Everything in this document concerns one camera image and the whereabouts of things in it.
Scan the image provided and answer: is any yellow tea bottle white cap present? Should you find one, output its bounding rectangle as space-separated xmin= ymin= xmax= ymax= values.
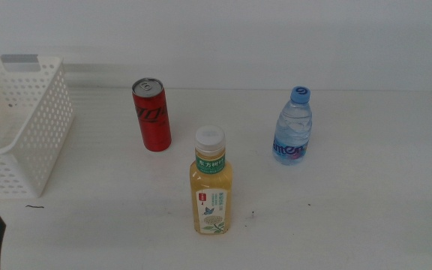
xmin=189 ymin=124 xmax=234 ymax=236

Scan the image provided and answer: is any clear water bottle blue cap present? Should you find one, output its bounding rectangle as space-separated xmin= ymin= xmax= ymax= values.
xmin=271 ymin=85 xmax=314 ymax=167

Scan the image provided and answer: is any red soda can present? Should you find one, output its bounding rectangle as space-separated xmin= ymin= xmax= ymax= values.
xmin=131 ymin=77 xmax=173 ymax=152

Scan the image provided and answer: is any white perforated plastic basket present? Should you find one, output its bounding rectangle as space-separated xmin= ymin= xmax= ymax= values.
xmin=0 ymin=55 xmax=75 ymax=200

